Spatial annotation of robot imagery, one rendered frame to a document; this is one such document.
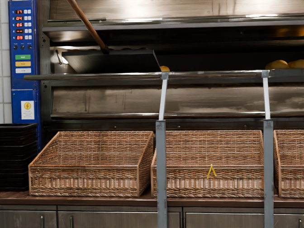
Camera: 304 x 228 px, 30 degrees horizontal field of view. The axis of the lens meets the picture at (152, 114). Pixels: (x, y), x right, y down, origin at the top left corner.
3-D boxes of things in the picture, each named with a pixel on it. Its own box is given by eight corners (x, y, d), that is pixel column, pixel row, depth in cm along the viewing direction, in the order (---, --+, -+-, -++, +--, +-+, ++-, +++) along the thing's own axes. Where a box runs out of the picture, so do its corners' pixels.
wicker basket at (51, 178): (59, 178, 325) (57, 130, 324) (155, 179, 316) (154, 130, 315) (26, 196, 278) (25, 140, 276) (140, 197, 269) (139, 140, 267)
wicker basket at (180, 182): (160, 179, 316) (159, 130, 315) (263, 179, 310) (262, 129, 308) (149, 197, 268) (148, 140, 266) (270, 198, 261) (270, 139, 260)
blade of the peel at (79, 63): (153, 53, 327) (153, 49, 328) (61, 55, 336) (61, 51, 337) (162, 72, 361) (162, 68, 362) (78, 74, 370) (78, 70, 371)
